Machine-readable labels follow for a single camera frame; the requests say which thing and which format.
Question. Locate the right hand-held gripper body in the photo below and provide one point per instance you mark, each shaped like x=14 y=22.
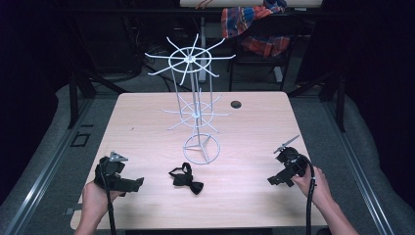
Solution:
x=292 y=161

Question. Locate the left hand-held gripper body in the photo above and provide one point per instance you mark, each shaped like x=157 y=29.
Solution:
x=109 y=169

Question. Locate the black bow tie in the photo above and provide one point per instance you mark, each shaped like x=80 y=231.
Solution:
x=184 y=179

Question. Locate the black metal stand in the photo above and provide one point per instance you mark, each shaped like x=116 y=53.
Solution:
x=340 y=104
x=73 y=98

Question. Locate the person's right hand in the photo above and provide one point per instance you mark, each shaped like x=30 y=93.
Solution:
x=318 y=189

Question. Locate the aluminium floor rail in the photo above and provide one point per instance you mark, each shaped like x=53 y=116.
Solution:
x=42 y=182
x=359 y=176

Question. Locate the plaid cloth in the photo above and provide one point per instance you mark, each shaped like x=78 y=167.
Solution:
x=235 y=20

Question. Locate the person's left hand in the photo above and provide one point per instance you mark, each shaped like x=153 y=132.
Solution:
x=94 y=202

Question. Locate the black chair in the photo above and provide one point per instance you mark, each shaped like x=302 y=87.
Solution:
x=257 y=61

